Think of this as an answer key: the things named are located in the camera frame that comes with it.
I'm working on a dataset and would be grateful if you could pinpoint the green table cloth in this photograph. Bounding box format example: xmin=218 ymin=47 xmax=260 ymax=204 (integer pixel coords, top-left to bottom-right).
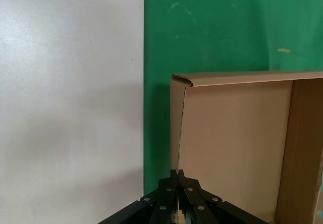
xmin=143 ymin=0 xmax=323 ymax=224

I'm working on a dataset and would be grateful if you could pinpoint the large cardboard carton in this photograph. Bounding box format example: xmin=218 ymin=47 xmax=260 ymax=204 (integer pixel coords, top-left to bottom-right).
xmin=170 ymin=70 xmax=323 ymax=224

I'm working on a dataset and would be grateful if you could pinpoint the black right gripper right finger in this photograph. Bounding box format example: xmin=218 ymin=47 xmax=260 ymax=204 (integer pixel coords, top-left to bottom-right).
xmin=178 ymin=169 xmax=268 ymax=224

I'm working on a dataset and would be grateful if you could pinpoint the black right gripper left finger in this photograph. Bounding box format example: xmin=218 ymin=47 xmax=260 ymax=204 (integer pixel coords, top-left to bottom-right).
xmin=97 ymin=169 xmax=179 ymax=224

